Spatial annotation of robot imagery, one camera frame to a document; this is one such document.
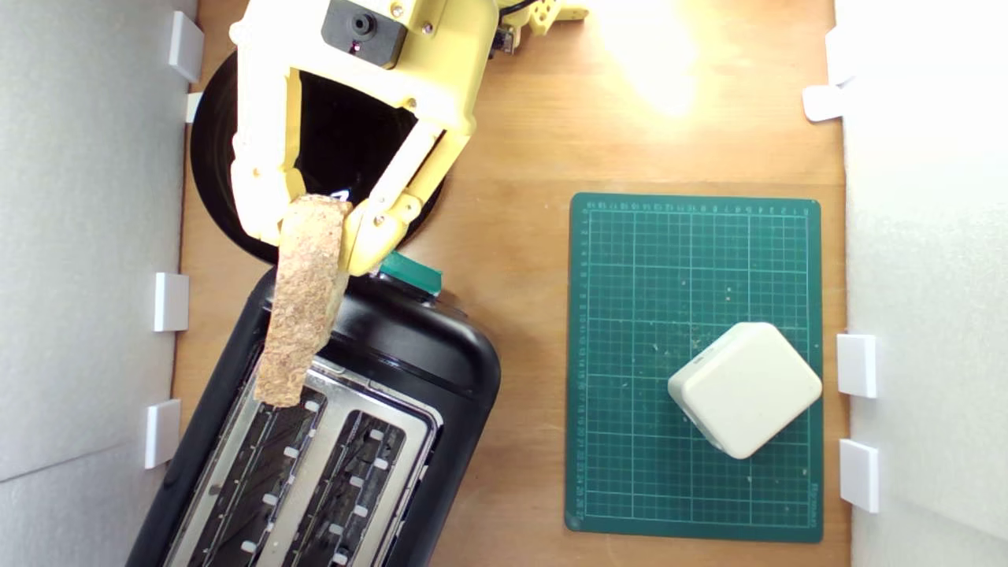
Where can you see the brown bread slice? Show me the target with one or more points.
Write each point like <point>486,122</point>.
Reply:
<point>303,315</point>

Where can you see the green cutting mat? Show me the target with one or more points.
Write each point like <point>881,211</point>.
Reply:
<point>630,472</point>

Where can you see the black two-slot toaster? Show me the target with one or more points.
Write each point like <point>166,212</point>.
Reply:
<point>409,346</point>

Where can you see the green toaster lever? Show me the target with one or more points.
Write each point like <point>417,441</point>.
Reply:
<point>413,276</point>

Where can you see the white block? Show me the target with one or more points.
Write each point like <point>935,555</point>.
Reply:
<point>744,390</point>

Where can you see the black plate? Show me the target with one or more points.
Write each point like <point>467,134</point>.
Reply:
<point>346,142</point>

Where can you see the white wall clip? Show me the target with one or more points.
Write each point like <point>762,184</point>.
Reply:
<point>162,433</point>
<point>186,46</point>
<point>859,475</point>
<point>823,102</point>
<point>857,365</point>
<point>171,302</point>
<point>193,107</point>

